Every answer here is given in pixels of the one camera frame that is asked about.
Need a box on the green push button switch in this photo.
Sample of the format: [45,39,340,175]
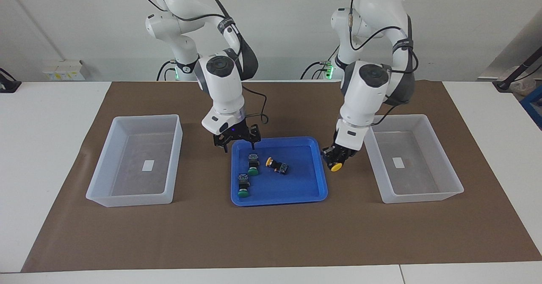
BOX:
[237,173,251,198]
[247,152,260,176]

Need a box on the blue plastic tray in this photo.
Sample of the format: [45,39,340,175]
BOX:
[231,136,329,207]

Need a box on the translucent white plastic box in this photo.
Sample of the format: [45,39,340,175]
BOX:
[86,114,183,207]
[362,114,465,204]

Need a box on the brown table mat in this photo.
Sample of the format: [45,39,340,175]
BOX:
[21,80,542,273]

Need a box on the black stand pole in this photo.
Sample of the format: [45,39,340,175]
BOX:
[492,47,542,91]

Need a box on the clear plastic bag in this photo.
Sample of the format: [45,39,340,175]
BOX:
[509,66,538,97]

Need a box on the black clamp base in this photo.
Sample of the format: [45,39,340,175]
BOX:
[0,67,22,93]

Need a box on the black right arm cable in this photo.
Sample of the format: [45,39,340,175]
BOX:
[133,0,270,124]

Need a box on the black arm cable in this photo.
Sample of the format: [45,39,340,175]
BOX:
[347,0,420,128]
[133,0,270,124]

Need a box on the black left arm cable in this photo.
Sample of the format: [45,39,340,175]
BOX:
[347,0,420,128]

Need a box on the black base cable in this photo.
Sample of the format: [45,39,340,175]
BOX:
[156,61,176,81]
[301,61,329,80]

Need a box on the blue frame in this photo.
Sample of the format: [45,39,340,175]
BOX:
[520,85,542,130]

